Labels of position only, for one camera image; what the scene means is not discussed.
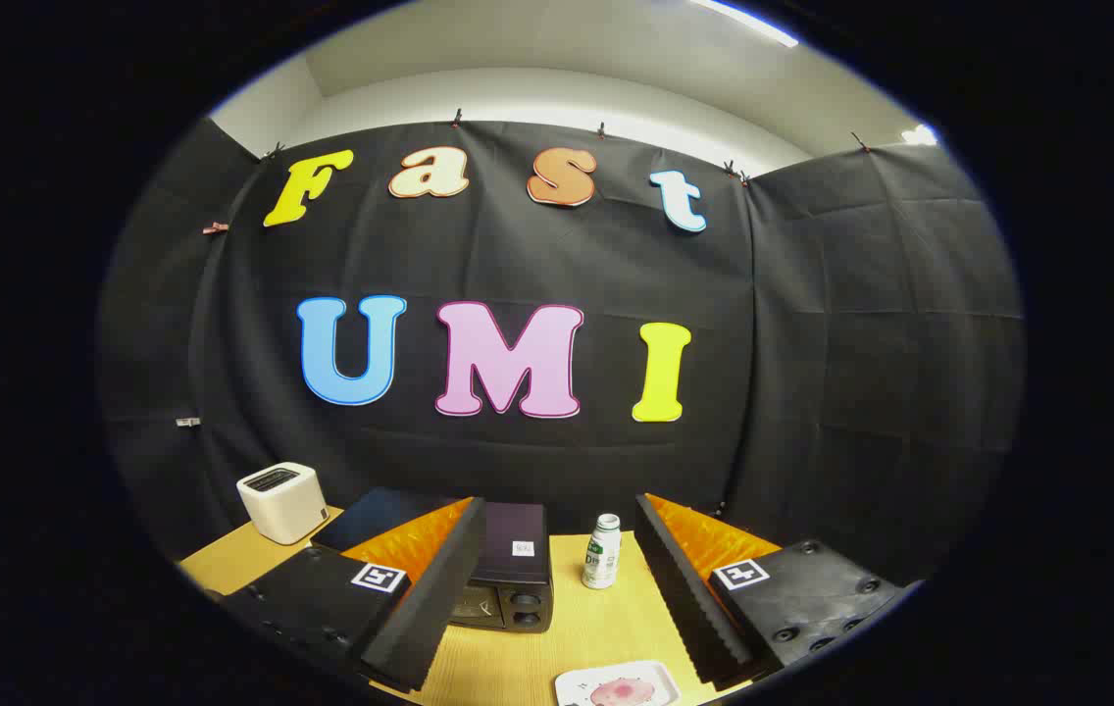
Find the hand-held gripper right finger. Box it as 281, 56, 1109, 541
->
635, 493, 911, 689

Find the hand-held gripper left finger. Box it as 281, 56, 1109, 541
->
221, 495, 487, 693

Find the black toaster oven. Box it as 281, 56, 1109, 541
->
312, 487, 555, 633

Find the white rectangular plate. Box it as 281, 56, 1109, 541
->
554, 660, 683, 706

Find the white bread toaster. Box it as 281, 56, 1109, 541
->
236, 462, 329, 546

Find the white drink bottle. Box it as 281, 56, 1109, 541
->
582, 513, 623, 590

